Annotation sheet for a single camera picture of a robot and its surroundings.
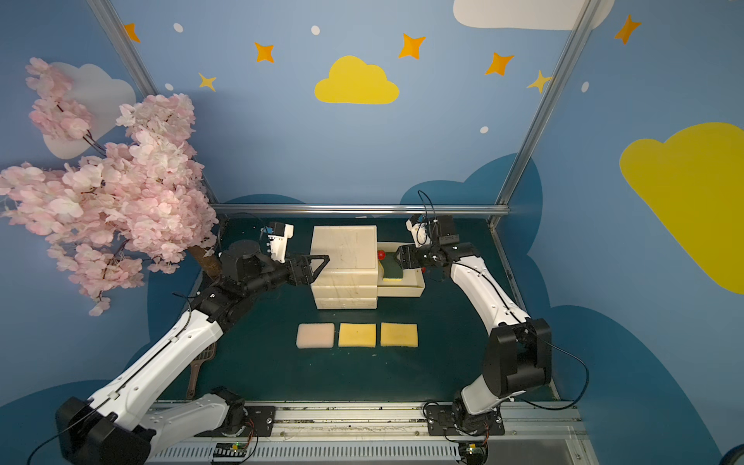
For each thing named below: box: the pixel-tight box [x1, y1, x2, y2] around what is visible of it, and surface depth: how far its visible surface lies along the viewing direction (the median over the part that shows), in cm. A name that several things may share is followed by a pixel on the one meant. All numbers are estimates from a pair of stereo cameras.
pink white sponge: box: [295, 322, 336, 349], surface depth 90 cm
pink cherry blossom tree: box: [0, 58, 219, 317], surface depth 57 cm
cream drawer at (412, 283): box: [376, 241, 426, 298], surface depth 94 cm
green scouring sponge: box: [379, 253, 403, 282], surface depth 95 cm
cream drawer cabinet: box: [310, 224, 379, 310], surface depth 87 cm
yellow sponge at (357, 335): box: [338, 322, 377, 348], surface depth 91 cm
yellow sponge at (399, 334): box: [380, 322, 418, 348], surface depth 90 cm
